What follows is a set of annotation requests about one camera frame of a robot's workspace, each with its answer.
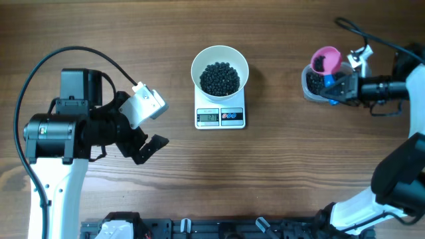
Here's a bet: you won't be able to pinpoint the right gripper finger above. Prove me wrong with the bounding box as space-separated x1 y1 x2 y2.
327 73 348 88
319 87 347 104

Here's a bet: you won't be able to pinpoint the pink scoop blue handle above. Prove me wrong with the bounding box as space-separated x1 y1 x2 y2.
310 46 342 88

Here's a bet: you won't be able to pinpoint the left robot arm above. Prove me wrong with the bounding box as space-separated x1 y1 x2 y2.
24 68 169 238

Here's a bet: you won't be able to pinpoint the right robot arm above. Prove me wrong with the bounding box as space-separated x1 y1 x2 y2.
310 43 424 238

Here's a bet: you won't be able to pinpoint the beans in pink scoop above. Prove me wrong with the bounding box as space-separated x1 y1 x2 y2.
313 55 325 72

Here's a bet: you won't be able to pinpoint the white digital kitchen scale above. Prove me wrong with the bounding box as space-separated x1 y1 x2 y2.
195 88 246 130

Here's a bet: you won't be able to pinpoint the black beans in bowl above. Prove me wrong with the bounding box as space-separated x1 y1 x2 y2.
200 62 240 97

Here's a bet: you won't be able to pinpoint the white bowl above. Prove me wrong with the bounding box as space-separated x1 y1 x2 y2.
191 45 250 101

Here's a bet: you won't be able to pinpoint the clear plastic container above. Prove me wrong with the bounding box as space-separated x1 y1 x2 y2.
301 62 354 103

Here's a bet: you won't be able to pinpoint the black beans in container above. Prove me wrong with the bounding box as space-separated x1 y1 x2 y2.
306 72 325 95

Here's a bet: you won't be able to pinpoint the black aluminium base frame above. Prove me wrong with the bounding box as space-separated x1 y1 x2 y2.
80 212 376 239

